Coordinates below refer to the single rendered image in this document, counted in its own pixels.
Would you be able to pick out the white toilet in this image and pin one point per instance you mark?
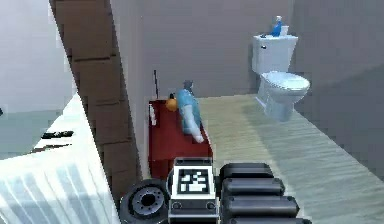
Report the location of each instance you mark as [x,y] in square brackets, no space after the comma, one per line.
[278,80]

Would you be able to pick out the thin black rod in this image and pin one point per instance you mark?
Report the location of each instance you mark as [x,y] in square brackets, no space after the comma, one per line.
[155,84]

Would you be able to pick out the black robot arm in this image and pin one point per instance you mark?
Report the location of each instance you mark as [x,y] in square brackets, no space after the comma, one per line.
[246,196]

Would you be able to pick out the blue and white bottle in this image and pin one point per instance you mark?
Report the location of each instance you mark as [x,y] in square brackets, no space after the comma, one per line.
[190,111]

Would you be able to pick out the orange round bottle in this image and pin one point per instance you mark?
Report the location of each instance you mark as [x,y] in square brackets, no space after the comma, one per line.
[171,103]

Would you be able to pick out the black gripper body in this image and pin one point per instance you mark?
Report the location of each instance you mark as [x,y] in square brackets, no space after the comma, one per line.
[145,201]

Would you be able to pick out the white paper roll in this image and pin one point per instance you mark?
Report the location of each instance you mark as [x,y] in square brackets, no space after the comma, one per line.
[284,30]

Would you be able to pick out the blue spray bottle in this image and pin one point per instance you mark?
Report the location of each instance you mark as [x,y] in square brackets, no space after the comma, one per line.
[276,27]

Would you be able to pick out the red cabinet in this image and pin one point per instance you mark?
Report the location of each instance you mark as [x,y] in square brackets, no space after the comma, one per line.
[173,140]

